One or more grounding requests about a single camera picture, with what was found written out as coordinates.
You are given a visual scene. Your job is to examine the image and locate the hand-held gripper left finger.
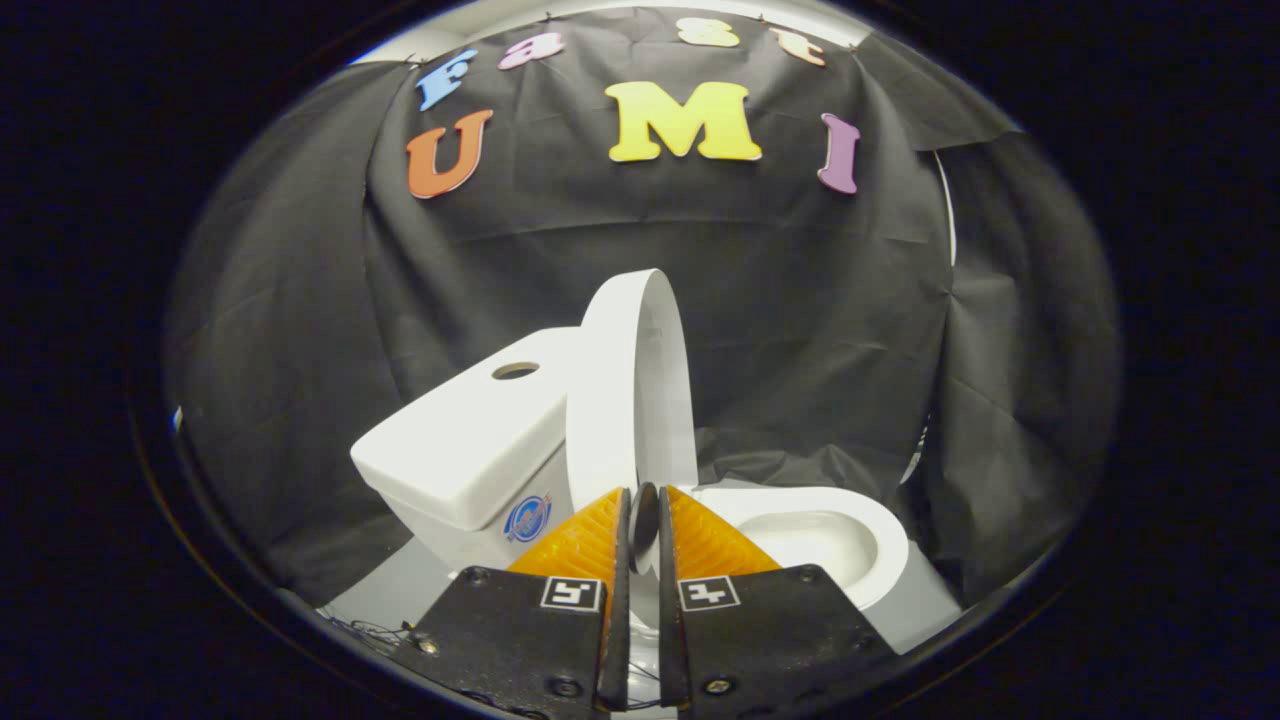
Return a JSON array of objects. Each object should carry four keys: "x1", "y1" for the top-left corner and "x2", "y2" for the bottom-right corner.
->
[{"x1": 390, "y1": 487, "x2": 633, "y2": 717}]

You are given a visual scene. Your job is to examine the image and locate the white ceramic toilet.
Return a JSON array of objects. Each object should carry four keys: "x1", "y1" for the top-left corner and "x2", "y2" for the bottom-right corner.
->
[{"x1": 350, "y1": 327, "x2": 910, "y2": 661}]

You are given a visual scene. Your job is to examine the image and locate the black backdrop cloth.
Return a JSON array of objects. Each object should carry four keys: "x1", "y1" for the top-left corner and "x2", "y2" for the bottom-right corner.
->
[{"x1": 165, "y1": 8, "x2": 1119, "y2": 607}]

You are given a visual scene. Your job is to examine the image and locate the white toilet lid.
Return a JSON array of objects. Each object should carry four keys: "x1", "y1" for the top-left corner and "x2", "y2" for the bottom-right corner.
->
[{"x1": 564, "y1": 268, "x2": 700, "y2": 579}]

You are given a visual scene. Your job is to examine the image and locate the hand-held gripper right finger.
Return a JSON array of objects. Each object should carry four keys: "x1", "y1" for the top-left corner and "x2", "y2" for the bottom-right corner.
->
[{"x1": 657, "y1": 486, "x2": 898, "y2": 715}]

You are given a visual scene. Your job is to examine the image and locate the thin black cable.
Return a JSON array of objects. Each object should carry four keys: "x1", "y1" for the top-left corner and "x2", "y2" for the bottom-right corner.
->
[{"x1": 322, "y1": 614, "x2": 443, "y2": 653}]

